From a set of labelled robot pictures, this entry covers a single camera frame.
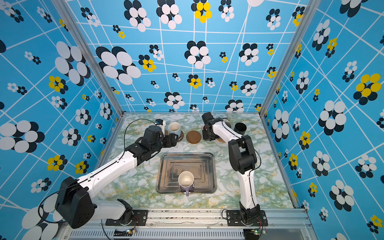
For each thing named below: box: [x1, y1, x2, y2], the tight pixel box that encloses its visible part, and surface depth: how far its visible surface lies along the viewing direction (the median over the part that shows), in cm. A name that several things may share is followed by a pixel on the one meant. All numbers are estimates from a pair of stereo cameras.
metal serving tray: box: [156, 152, 217, 194], surface depth 95 cm
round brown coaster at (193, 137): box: [186, 130, 202, 144], surface depth 107 cm
